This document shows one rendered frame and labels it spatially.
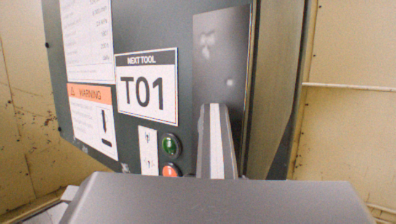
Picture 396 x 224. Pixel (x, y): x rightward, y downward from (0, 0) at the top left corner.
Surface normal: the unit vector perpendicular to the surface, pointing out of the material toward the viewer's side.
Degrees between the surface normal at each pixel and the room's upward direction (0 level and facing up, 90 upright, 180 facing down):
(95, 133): 90
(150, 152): 90
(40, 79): 90
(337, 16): 90
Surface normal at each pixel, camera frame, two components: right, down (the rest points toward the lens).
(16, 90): 0.84, 0.14
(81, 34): -0.55, 0.18
